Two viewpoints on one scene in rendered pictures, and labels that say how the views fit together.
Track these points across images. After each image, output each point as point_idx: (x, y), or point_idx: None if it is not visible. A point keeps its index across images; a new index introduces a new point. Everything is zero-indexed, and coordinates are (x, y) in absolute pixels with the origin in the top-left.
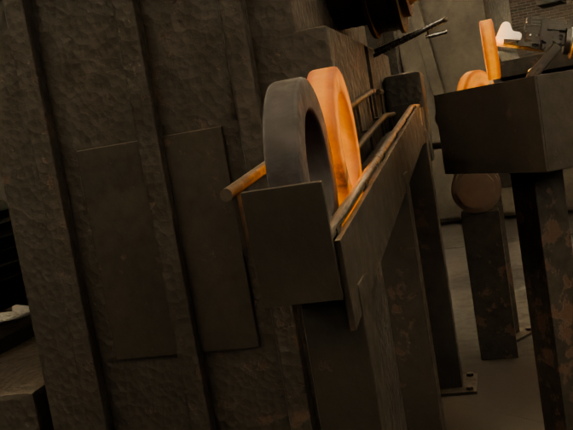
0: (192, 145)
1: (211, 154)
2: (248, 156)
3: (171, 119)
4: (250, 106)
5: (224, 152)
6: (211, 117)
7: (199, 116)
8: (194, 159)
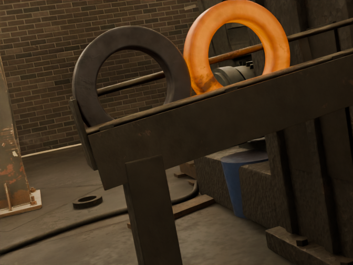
0: (319, 35)
1: (328, 42)
2: (342, 44)
3: (311, 16)
4: (342, 6)
5: (334, 40)
6: (330, 14)
7: (324, 14)
8: (320, 46)
